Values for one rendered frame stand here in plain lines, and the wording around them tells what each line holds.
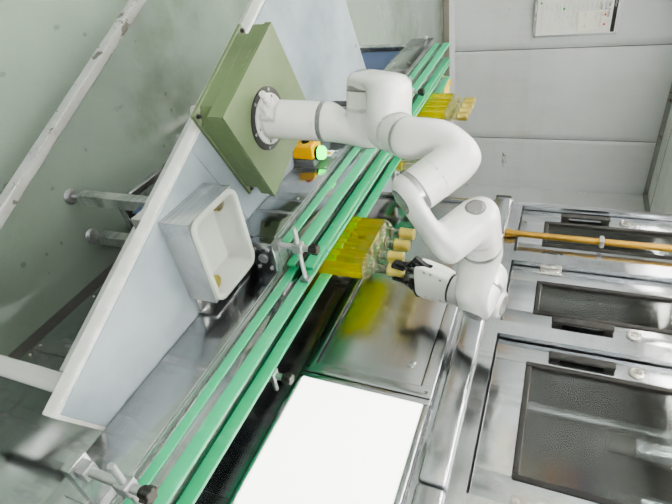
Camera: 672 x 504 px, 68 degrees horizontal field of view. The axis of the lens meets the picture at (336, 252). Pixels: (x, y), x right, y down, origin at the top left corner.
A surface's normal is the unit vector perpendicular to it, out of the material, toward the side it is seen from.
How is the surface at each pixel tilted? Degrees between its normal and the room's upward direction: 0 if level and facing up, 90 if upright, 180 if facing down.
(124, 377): 0
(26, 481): 90
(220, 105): 90
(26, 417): 90
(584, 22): 83
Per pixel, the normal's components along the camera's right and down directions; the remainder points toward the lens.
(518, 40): -0.37, 0.59
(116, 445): -0.14, -0.79
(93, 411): 0.92, 0.11
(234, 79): -0.29, -0.47
